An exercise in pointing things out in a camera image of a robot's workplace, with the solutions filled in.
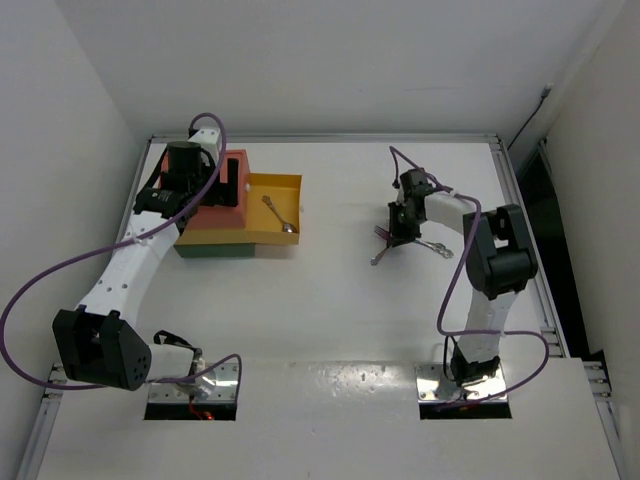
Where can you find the silver metal fork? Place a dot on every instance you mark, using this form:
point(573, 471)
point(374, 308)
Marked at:
point(438, 248)

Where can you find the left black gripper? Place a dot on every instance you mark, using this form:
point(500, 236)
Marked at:
point(221, 193)

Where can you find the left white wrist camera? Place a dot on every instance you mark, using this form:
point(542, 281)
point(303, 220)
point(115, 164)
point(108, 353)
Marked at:
point(209, 139)

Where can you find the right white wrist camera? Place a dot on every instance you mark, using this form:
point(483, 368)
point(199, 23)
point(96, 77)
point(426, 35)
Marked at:
point(401, 198)

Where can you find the pink metallic fork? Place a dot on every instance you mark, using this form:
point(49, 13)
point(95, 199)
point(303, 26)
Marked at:
point(386, 236)

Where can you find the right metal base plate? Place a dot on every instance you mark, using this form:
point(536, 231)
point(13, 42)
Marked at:
point(434, 388)

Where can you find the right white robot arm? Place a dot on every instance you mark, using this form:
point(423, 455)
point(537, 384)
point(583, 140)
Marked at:
point(498, 258)

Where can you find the green bottom drawer box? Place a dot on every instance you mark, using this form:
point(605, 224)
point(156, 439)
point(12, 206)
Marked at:
point(206, 251)

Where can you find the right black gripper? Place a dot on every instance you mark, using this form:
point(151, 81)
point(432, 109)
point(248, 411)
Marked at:
point(398, 236)

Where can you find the silver metal spoon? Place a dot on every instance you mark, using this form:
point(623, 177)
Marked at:
point(286, 226)

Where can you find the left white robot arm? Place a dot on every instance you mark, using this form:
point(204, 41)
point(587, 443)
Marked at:
point(97, 341)

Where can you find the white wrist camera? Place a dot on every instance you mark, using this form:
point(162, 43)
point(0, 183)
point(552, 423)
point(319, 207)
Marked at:
point(209, 139)
point(401, 198)

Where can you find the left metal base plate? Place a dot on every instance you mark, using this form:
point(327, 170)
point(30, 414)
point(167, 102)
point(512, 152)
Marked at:
point(217, 387)

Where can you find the metal base plate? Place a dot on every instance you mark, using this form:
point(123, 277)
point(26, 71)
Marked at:
point(434, 388)
point(217, 387)

